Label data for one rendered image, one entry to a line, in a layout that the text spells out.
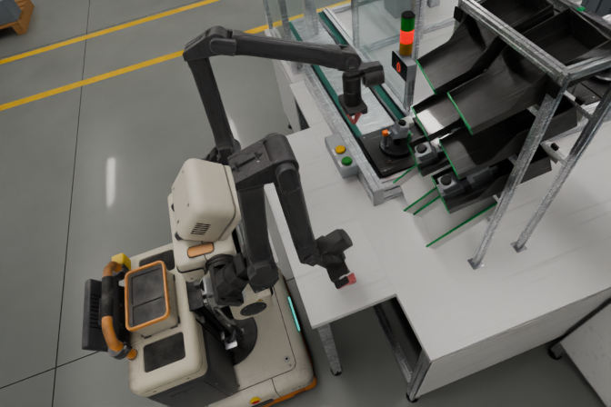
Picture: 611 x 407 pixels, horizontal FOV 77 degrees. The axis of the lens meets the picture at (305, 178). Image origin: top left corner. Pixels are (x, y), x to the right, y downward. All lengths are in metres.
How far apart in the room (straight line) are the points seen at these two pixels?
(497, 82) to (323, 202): 0.86
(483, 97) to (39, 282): 2.87
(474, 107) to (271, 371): 1.46
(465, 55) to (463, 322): 0.82
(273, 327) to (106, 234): 1.54
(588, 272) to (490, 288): 0.32
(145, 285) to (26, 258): 1.87
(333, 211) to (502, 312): 0.68
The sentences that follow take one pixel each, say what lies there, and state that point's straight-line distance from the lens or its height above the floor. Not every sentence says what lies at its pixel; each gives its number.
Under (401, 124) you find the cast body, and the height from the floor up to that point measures 1.09.
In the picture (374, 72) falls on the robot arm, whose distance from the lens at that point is 1.22.
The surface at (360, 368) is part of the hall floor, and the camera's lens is 2.20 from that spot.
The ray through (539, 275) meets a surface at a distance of 1.53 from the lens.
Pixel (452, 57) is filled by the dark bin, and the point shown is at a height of 1.54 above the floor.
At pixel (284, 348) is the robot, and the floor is 0.28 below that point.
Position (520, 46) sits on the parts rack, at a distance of 0.94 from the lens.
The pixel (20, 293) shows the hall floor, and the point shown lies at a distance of 3.21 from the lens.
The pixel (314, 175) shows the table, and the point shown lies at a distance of 1.67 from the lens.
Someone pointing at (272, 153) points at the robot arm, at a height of 1.62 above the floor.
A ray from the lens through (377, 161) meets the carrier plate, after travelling 1.56.
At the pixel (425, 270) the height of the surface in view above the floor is 0.86.
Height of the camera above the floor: 2.15
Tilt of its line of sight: 51 degrees down
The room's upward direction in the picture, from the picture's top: 12 degrees counter-clockwise
